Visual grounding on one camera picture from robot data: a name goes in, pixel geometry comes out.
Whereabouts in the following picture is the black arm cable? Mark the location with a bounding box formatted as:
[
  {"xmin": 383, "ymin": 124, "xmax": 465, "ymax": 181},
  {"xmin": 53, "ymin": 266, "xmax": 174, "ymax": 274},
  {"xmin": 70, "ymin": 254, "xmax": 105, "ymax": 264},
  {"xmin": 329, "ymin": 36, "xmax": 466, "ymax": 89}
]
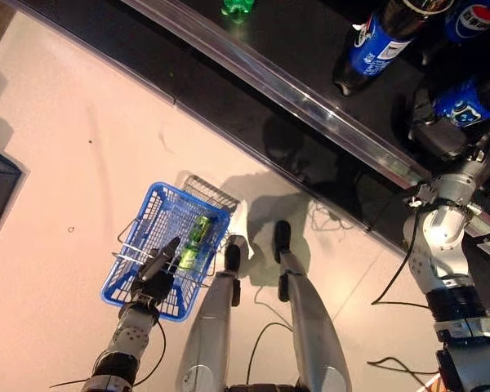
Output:
[
  {"xmin": 132, "ymin": 320, "xmax": 167, "ymax": 388},
  {"xmin": 370, "ymin": 203, "xmax": 432, "ymax": 308}
]

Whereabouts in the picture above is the Pepsi cola bottle blue label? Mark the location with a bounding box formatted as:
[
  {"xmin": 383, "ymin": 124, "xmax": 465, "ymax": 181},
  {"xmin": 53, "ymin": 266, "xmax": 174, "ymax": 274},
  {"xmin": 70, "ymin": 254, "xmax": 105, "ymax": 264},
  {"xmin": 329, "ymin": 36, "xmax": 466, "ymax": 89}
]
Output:
[
  {"xmin": 422, "ymin": 0, "xmax": 490, "ymax": 66},
  {"xmin": 430, "ymin": 73, "xmax": 490, "ymax": 130},
  {"xmin": 332, "ymin": 0, "xmax": 454, "ymax": 97}
]

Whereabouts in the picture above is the dark robot waist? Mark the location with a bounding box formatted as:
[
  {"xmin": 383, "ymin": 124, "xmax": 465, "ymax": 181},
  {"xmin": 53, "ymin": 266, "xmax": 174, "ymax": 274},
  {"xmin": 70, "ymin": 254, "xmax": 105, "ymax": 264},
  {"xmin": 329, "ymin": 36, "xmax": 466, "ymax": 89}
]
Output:
[{"xmin": 228, "ymin": 383, "xmax": 302, "ymax": 392}]

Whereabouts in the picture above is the green Sprite bottle yellow cap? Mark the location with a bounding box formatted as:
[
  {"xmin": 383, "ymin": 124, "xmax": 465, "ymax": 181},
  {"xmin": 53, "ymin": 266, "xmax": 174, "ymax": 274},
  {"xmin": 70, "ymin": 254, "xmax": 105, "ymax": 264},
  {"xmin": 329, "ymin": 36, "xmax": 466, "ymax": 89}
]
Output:
[{"xmin": 220, "ymin": 0, "xmax": 256, "ymax": 25}]

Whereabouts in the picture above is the silver robot right leg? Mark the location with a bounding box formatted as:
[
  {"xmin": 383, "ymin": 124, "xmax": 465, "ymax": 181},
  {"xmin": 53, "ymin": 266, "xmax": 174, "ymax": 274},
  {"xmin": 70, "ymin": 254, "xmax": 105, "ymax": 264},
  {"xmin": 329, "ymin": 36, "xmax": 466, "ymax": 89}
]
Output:
[{"xmin": 273, "ymin": 220, "xmax": 352, "ymax": 392}]

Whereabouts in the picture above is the blue plastic shopping basket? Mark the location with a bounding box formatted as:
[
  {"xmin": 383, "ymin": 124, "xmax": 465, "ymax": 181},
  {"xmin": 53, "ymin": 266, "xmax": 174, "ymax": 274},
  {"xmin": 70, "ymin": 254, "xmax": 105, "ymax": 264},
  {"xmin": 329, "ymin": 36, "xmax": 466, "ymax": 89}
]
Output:
[{"xmin": 100, "ymin": 181, "xmax": 234, "ymax": 323}]

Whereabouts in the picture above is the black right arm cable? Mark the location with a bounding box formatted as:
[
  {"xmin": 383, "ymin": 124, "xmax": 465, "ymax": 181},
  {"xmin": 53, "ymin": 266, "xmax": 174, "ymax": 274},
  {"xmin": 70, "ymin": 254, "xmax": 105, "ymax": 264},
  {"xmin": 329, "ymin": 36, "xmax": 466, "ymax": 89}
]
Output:
[{"xmin": 370, "ymin": 203, "xmax": 432, "ymax": 308}]

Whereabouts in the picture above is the black tether cable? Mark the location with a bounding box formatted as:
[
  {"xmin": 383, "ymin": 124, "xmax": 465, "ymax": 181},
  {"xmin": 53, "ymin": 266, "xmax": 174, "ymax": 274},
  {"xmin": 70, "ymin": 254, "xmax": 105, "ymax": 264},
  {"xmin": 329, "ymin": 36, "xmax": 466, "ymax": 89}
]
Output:
[{"xmin": 244, "ymin": 285, "xmax": 295, "ymax": 387}]

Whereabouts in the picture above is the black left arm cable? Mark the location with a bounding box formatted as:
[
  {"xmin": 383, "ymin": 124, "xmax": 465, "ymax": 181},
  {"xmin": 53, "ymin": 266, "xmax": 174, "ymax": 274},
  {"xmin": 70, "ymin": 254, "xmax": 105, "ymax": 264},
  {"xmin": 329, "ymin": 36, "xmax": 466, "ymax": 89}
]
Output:
[{"xmin": 132, "ymin": 320, "xmax": 167, "ymax": 388}]

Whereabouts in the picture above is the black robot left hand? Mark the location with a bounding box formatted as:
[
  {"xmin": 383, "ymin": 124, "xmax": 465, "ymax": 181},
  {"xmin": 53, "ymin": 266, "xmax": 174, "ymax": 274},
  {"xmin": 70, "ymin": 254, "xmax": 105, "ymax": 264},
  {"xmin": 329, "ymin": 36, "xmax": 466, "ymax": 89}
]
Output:
[{"xmin": 130, "ymin": 236, "xmax": 181, "ymax": 311}]

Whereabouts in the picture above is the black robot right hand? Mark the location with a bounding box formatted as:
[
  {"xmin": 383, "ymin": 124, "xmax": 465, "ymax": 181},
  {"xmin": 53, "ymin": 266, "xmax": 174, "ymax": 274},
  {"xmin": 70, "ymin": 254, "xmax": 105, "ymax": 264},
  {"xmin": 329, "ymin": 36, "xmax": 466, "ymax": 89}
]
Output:
[{"xmin": 408, "ymin": 87, "xmax": 490, "ymax": 161}]

